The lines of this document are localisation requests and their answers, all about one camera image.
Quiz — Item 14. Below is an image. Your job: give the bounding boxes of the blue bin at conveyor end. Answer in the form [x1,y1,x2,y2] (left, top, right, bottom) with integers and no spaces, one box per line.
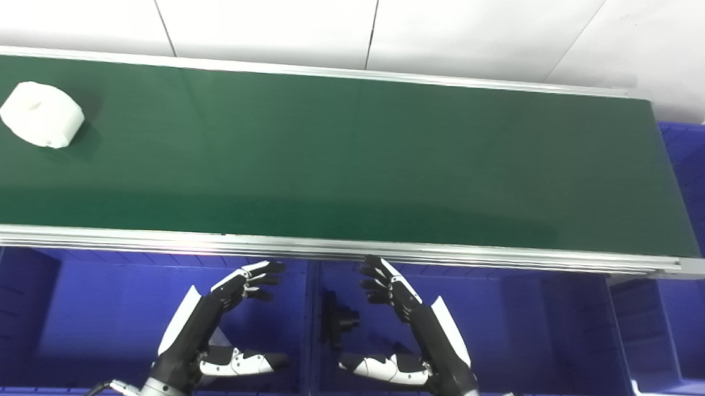
[603,119,705,396]

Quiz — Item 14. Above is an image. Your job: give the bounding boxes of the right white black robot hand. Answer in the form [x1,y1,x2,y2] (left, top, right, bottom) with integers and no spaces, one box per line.
[335,253,489,396]

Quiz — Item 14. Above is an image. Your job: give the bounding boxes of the empty blue plastic bin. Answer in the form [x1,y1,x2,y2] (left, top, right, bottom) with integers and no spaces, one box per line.
[0,241,318,396]

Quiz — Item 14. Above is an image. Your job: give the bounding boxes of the blue bin with black part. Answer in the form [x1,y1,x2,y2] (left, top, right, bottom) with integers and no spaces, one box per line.
[309,257,646,396]

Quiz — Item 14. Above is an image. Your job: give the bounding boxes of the green conveyor belt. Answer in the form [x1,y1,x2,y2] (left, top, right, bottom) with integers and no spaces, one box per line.
[0,45,705,290]
[0,54,705,269]

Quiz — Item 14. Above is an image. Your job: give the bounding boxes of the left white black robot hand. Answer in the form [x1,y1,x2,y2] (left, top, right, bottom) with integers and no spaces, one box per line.
[149,253,296,396]

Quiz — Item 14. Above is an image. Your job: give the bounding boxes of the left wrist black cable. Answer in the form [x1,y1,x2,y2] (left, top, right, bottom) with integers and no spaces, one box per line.
[74,376,141,396]

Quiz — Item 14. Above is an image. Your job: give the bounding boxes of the white round plastic part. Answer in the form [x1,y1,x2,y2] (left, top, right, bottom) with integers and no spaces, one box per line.
[0,79,87,151]

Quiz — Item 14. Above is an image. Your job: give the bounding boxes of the black plastic part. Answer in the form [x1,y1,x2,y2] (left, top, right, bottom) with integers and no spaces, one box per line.
[318,289,363,352]

